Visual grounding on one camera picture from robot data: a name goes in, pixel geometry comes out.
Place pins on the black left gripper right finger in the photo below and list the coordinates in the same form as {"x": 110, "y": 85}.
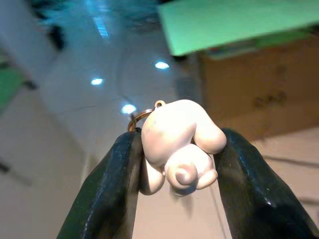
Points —
{"x": 249, "y": 189}

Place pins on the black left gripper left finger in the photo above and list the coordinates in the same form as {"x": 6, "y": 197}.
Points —
{"x": 112, "y": 179}

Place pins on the brown cardboard box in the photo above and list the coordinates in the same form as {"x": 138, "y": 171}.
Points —
{"x": 249, "y": 87}

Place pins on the green table top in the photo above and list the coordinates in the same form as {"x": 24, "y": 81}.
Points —
{"x": 10, "y": 87}
{"x": 224, "y": 25}

